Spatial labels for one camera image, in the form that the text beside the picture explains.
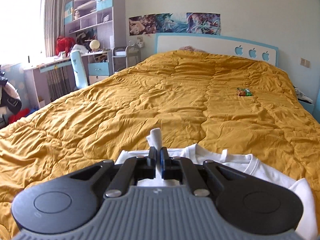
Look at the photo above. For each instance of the light blue desk chair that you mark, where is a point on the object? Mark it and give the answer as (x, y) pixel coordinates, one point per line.
(79, 67)

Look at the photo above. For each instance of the blue nightstand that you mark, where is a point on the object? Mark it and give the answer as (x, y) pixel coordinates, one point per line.
(306, 105)

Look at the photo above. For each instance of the round globe lamp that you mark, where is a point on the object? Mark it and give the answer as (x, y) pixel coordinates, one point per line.
(94, 45)

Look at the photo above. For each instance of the white and blue headboard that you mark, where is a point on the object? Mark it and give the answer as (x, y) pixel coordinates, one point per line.
(200, 42)

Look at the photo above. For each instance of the white printed t-shirt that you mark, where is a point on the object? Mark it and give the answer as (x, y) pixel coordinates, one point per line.
(250, 166)

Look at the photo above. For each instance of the wall poster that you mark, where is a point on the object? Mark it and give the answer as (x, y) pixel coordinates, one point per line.
(203, 23)
(172, 22)
(142, 25)

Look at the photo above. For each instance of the wall switch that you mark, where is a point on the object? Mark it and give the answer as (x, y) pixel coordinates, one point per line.
(305, 62)

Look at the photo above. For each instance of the lilac and blue desk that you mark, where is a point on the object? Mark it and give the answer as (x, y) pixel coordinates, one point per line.
(50, 65)

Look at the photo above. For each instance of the pile of dark clothes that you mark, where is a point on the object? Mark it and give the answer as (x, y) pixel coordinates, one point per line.
(8, 97)

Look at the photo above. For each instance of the wall outlet with plugs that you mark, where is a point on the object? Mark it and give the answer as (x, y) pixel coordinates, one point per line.
(140, 42)

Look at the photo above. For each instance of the grey rolling cart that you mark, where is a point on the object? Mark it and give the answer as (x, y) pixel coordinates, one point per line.
(126, 58)

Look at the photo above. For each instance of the mustard yellow quilt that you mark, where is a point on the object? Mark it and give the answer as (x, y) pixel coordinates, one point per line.
(175, 92)

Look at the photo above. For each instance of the small figurine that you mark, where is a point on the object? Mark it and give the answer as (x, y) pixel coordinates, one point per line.
(77, 13)

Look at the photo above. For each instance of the beige curtain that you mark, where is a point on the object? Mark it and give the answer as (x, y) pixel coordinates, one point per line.
(53, 17)

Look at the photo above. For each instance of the white plastic bag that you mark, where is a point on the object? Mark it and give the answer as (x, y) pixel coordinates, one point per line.
(78, 48)

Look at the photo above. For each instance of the red bag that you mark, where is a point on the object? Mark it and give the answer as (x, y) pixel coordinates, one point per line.
(65, 45)

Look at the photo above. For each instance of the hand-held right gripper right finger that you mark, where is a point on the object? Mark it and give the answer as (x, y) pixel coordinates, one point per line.
(163, 160)

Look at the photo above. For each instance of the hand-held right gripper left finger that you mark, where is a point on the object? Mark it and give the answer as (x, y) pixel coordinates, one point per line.
(152, 156)

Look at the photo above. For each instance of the green candy wrapper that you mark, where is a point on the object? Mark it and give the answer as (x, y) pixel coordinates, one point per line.
(244, 92)

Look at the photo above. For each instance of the red cloth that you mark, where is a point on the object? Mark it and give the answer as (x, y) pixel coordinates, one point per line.
(18, 116)

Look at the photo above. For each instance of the window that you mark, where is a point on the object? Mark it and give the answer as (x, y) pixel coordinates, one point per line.
(20, 17)

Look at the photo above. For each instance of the pink plush pillow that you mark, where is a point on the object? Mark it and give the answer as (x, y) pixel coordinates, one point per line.
(192, 48)

